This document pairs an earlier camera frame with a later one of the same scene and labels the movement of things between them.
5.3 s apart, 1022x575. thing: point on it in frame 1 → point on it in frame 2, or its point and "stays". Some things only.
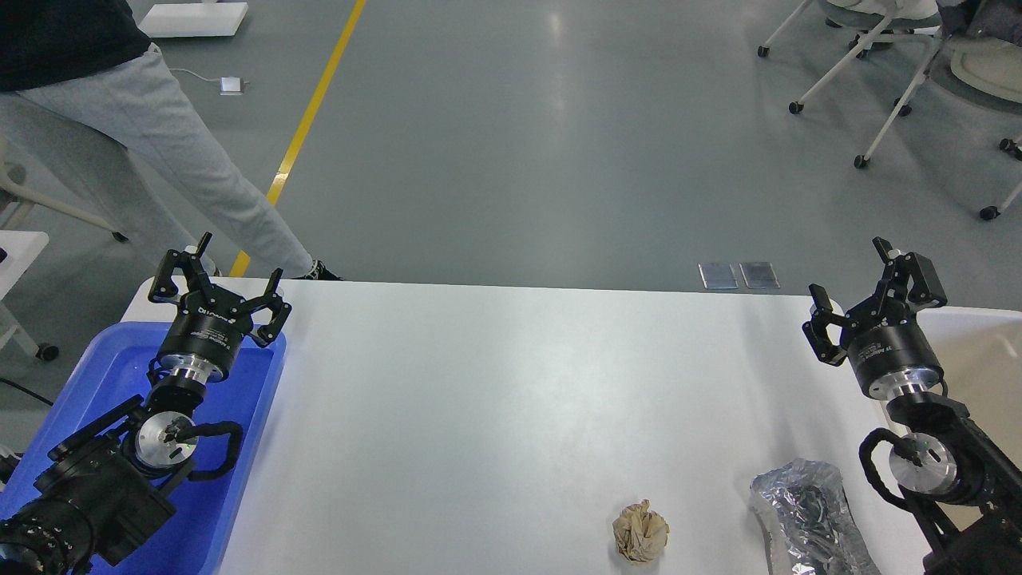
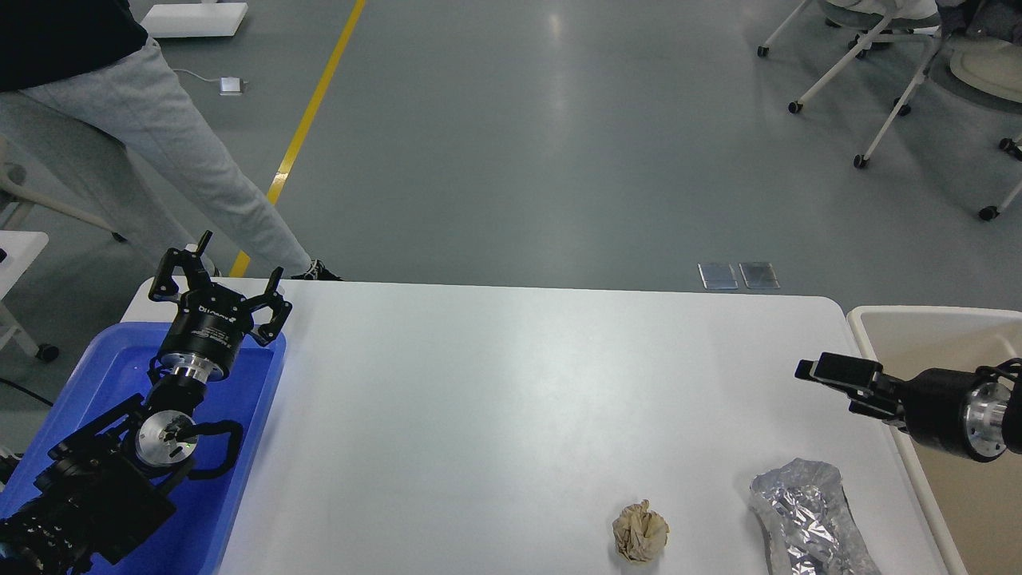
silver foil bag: (807, 524) stays
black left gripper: (210, 323) stays
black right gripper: (885, 337) → (955, 410)
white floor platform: (192, 19) stays
